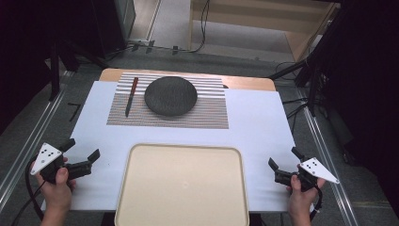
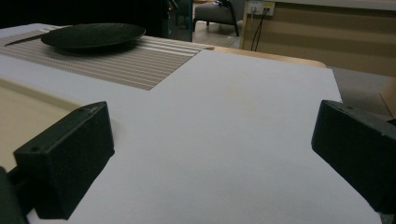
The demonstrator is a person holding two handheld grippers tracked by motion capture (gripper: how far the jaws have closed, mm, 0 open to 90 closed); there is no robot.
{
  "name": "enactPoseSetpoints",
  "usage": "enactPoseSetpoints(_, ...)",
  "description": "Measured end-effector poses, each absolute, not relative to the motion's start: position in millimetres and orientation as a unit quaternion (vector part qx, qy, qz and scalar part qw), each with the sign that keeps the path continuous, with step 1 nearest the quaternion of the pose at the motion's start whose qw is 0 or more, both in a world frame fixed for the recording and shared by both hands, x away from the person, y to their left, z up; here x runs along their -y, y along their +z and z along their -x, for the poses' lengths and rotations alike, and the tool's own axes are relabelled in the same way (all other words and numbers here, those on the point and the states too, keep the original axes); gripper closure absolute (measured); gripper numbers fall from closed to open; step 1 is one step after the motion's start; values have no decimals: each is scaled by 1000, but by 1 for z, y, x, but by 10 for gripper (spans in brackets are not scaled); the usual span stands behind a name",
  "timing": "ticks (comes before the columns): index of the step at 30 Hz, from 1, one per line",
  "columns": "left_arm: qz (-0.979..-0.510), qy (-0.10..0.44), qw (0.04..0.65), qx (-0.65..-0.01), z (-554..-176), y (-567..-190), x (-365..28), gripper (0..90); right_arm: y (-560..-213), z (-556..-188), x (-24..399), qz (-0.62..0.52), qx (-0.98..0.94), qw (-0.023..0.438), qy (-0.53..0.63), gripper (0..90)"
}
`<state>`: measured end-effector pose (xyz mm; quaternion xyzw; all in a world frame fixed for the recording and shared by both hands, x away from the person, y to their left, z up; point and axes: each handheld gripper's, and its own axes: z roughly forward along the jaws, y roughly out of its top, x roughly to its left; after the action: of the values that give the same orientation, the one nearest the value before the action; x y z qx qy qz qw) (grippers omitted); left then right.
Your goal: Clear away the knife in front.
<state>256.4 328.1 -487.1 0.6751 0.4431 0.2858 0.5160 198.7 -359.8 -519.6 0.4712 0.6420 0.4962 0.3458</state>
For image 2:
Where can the striped woven placemat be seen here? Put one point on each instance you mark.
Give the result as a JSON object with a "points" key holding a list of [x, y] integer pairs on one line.
{"points": [[124, 62]]}

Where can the grey armchair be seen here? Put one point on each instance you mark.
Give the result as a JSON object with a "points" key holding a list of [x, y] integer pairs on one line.
{"points": [[218, 14]]}

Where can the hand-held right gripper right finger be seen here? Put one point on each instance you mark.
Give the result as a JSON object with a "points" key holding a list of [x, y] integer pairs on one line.
{"points": [[358, 149]]}

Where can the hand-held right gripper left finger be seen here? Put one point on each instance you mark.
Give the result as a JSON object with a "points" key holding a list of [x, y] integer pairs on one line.
{"points": [[65, 161]]}

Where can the black round plate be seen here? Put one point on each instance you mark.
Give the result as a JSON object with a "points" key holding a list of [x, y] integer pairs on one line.
{"points": [[93, 34]]}

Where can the white wall socket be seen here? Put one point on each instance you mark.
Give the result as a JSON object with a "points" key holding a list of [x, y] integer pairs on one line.
{"points": [[261, 7]]}

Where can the white paper sheet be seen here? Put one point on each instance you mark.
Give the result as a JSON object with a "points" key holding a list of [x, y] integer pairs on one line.
{"points": [[218, 140]]}

